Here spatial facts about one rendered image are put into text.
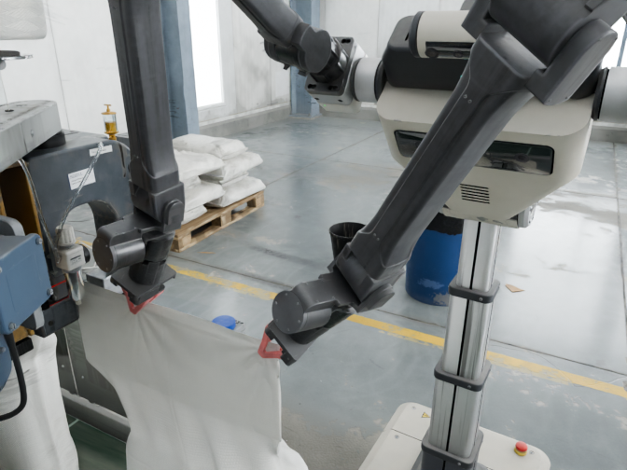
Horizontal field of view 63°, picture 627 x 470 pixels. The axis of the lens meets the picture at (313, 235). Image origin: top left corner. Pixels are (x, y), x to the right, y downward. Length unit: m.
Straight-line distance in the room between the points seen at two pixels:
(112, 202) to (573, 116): 0.87
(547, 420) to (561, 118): 1.74
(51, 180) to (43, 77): 4.93
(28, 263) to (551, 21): 0.61
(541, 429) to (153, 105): 2.08
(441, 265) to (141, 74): 2.48
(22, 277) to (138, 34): 0.34
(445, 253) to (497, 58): 2.55
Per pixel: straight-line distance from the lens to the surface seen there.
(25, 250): 0.71
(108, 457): 1.73
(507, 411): 2.49
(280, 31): 0.92
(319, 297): 0.65
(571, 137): 0.96
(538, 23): 0.46
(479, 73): 0.49
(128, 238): 0.84
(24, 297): 0.71
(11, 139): 0.85
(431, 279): 3.07
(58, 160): 1.02
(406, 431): 1.90
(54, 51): 6.02
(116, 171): 1.10
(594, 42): 0.45
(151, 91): 0.77
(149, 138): 0.79
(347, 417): 2.32
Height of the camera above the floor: 1.55
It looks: 22 degrees down
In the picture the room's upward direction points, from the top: straight up
